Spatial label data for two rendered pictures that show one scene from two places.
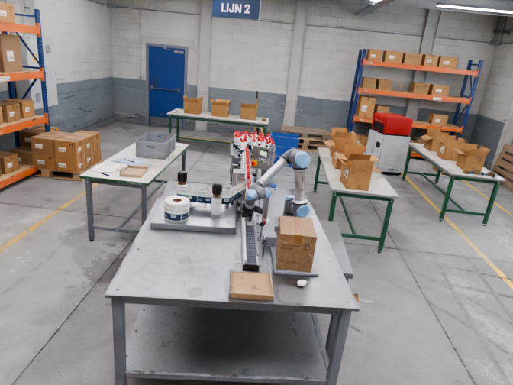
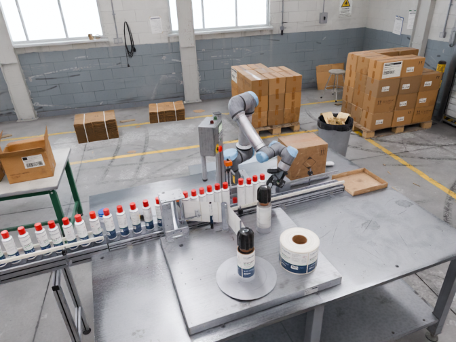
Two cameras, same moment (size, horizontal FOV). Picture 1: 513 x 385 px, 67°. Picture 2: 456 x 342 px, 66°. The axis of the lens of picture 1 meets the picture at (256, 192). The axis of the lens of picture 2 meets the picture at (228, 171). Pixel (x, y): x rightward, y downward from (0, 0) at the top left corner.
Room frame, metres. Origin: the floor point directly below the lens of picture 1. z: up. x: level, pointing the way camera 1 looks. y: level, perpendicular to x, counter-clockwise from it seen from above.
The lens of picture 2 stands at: (3.65, 1.92, 2.21)
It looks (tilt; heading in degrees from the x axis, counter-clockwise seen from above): 28 degrees down; 255
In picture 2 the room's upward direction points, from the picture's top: 2 degrees counter-clockwise
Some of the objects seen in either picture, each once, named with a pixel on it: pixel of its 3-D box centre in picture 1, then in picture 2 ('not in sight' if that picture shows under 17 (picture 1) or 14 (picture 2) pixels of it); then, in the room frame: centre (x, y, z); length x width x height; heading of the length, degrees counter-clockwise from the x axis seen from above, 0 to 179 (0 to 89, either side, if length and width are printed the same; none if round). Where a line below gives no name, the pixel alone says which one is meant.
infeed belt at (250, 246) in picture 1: (248, 217); (235, 210); (3.11, 0.05, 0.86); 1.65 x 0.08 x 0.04; 4
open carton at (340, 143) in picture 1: (344, 153); not in sight; (5.45, -1.19, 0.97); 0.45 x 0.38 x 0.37; 91
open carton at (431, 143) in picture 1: (436, 140); not in sight; (7.33, -3.26, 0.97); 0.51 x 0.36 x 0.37; 91
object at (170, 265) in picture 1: (236, 227); (258, 218); (2.98, 0.14, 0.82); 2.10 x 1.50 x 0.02; 4
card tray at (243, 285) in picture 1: (251, 283); (359, 180); (2.12, -0.02, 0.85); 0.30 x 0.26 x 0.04; 4
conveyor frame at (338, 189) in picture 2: (248, 218); (235, 211); (3.11, 0.05, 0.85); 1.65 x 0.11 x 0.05; 4
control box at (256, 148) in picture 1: (262, 156); (211, 136); (3.22, -0.03, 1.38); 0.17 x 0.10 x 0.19; 59
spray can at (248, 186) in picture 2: not in sight; (248, 192); (3.01, 0.05, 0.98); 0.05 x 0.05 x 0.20
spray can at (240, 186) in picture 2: not in sight; (241, 193); (3.06, 0.04, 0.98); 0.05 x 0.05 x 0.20
